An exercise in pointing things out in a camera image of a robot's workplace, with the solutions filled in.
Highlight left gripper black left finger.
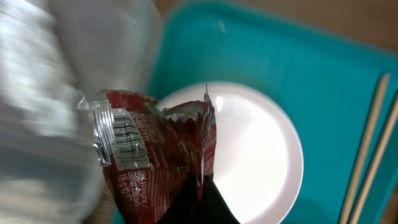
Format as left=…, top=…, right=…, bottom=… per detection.
left=157, top=175, right=198, bottom=224

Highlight white round plate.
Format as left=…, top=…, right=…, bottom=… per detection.
left=159, top=82, right=304, bottom=223

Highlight wooden chopstick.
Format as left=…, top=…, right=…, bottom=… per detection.
left=338, top=73, right=390, bottom=224
left=349, top=96, right=397, bottom=224

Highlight clear plastic bin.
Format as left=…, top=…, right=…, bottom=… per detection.
left=1, top=0, right=160, bottom=223

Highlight teal plastic tray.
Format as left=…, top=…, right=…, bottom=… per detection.
left=146, top=2, right=397, bottom=223

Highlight red snack wrapper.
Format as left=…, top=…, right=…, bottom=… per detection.
left=77, top=90, right=216, bottom=223

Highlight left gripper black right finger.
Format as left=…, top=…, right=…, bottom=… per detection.
left=195, top=175, right=239, bottom=224

